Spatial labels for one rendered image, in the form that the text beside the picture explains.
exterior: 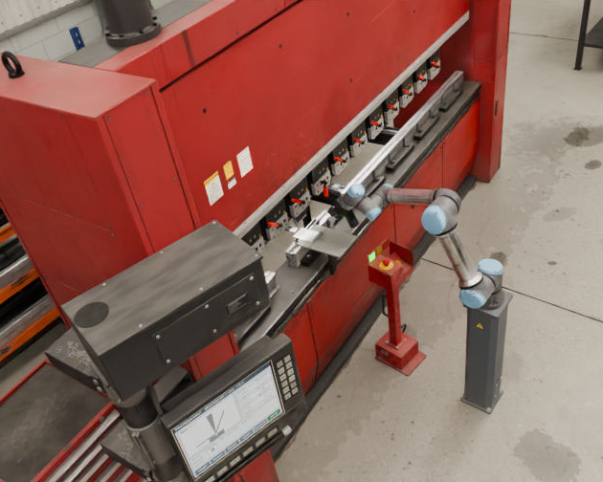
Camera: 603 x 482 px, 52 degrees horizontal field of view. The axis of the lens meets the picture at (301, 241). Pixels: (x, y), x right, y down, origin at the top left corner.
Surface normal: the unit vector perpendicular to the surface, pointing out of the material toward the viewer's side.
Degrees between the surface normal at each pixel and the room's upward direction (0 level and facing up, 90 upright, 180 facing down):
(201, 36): 90
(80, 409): 0
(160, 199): 90
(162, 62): 90
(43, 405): 0
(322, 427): 0
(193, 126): 90
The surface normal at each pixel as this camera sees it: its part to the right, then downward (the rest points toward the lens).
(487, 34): -0.55, 0.58
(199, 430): 0.62, 0.42
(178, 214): 0.83, 0.25
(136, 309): -0.14, -0.77
